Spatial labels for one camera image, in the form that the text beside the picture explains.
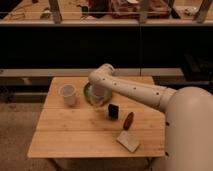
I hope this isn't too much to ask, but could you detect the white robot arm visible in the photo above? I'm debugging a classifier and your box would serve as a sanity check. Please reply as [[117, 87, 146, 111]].
[[88, 63, 213, 171]]

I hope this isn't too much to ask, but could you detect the black eraser block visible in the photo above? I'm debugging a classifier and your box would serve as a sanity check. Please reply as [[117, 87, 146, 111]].
[[108, 104, 119, 119]]

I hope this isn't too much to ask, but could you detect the green round plate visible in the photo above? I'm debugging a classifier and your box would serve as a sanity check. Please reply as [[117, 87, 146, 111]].
[[83, 83, 112, 107]]

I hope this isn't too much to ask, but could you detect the red brown sausage toy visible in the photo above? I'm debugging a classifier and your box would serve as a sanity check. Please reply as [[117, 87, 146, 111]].
[[123, 112, 134, 130]]

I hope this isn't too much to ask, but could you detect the clear plastic measuring cup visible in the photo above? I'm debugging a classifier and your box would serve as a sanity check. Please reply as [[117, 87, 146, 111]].
[[58, 84, 76, 106]]

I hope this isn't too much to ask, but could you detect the wooden folding table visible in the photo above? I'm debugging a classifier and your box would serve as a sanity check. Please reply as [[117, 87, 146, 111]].
[[27, 77, 165, 161]]

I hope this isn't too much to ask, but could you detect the white rectangular sponge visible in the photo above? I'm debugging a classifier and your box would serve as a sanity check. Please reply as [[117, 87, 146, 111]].
[[116, 131, 140, 153]]

